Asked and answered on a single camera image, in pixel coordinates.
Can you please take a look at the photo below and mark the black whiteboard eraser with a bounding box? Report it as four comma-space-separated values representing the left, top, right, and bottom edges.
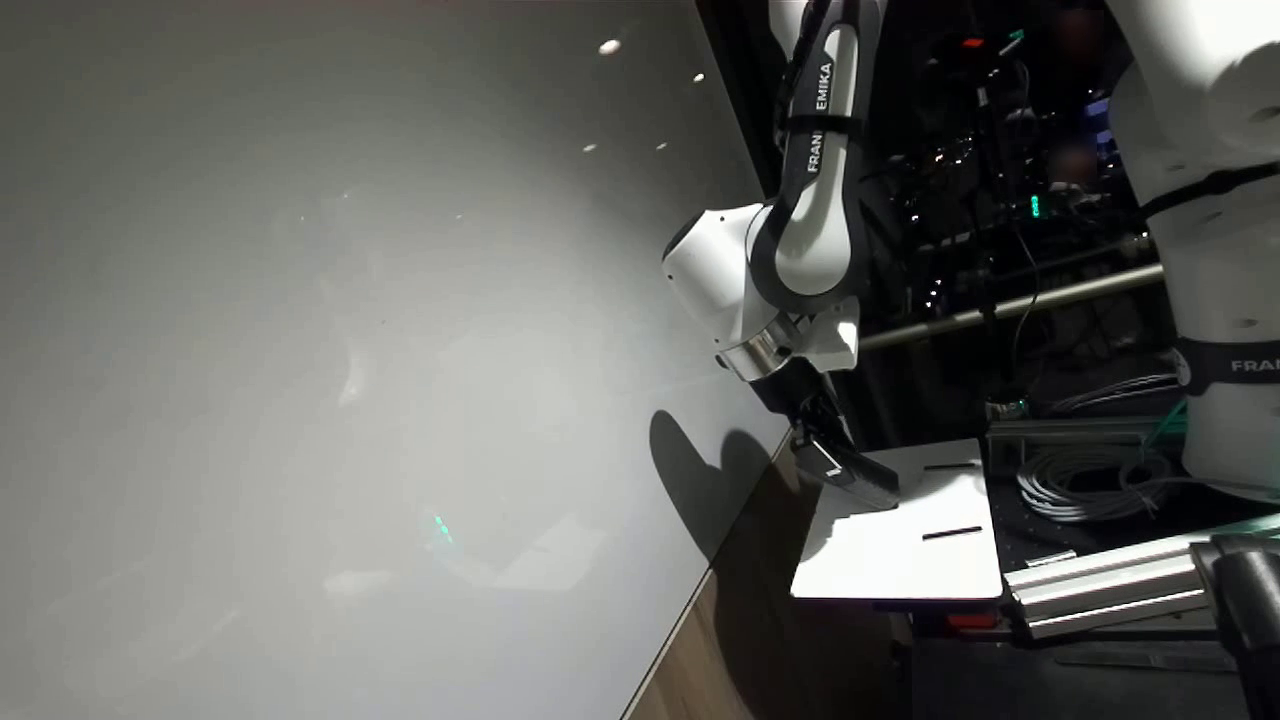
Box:
795, 438, 908, 497

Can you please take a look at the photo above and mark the metal rail bar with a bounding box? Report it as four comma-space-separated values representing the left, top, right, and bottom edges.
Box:
858, 259, 1169, 358

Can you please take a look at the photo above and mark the black cylindrical stand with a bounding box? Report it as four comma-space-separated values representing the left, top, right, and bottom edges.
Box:
1191, 536, 1280, 720

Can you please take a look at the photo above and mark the person in background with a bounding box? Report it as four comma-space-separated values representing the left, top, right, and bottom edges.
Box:
1036, 0, 1141, 184

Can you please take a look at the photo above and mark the small white board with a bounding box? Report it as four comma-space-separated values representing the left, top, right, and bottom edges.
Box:
788, 438, 1008, 608

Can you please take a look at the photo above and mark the red small object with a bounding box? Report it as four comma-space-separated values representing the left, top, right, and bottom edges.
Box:
938, 608, 1015, 642

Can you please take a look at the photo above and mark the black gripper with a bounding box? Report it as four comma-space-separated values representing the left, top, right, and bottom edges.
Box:
751, 352, 873, 485

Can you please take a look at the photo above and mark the aluminium extrusion bar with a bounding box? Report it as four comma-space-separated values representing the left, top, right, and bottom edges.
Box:
1001, 526, 1255, 642

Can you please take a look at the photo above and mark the coiled grey cable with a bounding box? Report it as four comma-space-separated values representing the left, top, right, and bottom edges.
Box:
1012, 453, 1191, 528

